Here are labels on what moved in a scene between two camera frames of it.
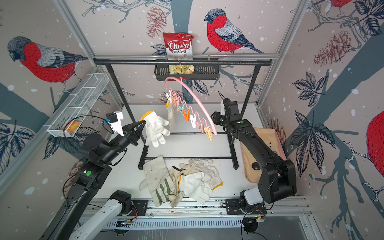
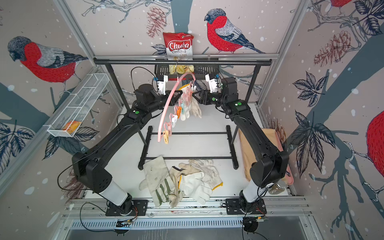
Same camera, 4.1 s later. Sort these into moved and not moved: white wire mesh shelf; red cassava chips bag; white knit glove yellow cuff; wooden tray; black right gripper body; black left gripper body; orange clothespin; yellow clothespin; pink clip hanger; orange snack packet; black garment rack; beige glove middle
Moved: orange clothespin; white knit glove yellow cuff; black left gripper body; yellow clothespin; pink clip hanger; black right gripper body
Not moved: white wire mesh shelf; beige glove middle; black garment rack; red cassava chips bag; orange snack packet; wooden tray
